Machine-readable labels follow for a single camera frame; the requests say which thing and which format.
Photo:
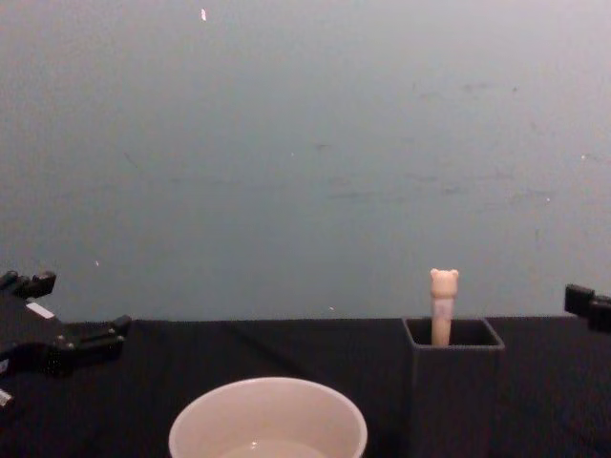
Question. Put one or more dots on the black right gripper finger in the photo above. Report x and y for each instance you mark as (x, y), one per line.
(580, 298)

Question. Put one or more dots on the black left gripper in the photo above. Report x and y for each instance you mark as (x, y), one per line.
(24, 329)

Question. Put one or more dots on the cream bear-topped pen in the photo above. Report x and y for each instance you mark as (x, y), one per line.
(444, 298)

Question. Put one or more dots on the black square pen holder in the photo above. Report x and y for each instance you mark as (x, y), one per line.
(453, 401)

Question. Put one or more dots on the white round cup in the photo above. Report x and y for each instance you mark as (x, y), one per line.
(267, 420)

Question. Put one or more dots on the black table cloth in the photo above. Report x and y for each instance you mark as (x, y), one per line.
(305, 353)

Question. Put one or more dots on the plain pale wall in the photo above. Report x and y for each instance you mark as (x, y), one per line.
(305, 143)

